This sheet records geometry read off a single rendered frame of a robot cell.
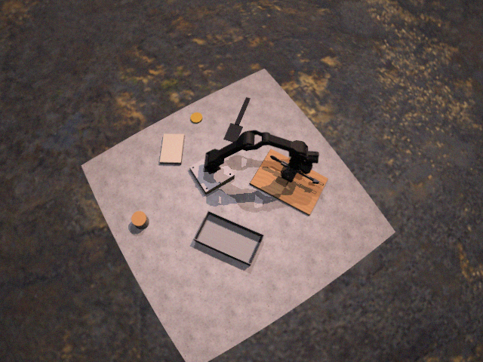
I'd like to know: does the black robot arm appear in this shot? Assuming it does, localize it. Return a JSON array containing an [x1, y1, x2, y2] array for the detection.
[[204, 130, 319, 174]]

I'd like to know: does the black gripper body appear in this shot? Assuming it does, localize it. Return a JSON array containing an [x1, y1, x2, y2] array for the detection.
[[281, 158, 302, 183]]

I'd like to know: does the black spatula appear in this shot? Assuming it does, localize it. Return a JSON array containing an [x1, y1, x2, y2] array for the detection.
[[224, 97, 251, 142]]

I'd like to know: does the orange round disc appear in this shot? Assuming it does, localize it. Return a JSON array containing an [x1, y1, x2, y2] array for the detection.
[[191, 112, 202, 124]]

